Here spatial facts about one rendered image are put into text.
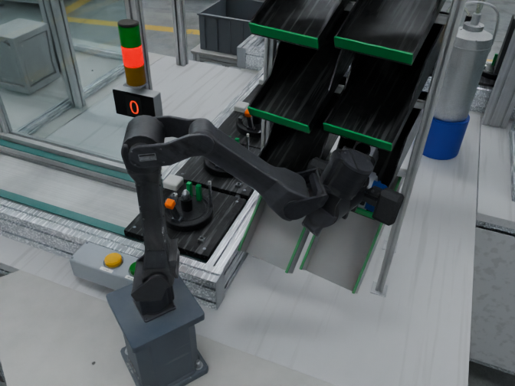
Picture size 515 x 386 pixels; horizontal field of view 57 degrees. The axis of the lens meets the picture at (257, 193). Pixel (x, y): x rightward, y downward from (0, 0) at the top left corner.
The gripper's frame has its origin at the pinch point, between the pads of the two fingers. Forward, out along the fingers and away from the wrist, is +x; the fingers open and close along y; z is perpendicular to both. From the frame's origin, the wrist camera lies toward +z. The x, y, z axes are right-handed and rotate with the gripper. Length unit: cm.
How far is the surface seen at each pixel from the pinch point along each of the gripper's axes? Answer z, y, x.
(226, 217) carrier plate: -28.3, 34.0, 8.3
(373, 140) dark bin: 10.3, -0.9, -4.6
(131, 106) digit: -7, 65, 2
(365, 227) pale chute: -14.0, -1.1, 10.7
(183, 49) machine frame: -13, 127, 91
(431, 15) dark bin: 31.8, -2.6, -1.7
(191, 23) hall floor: -54, 339, 344
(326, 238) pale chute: -19.3, 5.8, 7.2
